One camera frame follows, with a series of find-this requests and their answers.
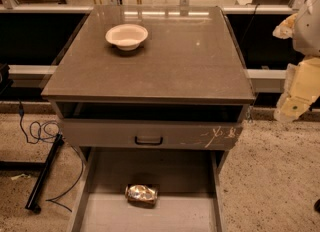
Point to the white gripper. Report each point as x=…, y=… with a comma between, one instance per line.
x=308, y=31

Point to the crushed orange can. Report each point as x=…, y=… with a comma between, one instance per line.
x=141, y=193

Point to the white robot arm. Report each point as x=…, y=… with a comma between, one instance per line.
x=302, y=82

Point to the grey drawer cabinet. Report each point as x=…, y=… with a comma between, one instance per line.
x=189, y=69

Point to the open middle drawer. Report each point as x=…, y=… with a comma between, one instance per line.
x=188, y=192

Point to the white paper bowl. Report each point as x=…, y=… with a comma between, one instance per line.
x=126, y=37

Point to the black metal bar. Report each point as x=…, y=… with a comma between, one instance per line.
x=32, y=203

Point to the white metal rail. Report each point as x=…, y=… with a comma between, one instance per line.
x=36, y=76

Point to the black drawer handle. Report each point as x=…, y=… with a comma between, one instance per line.
x=148, y=141

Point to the top drawer with handle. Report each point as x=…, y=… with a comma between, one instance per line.
x=176, y=135

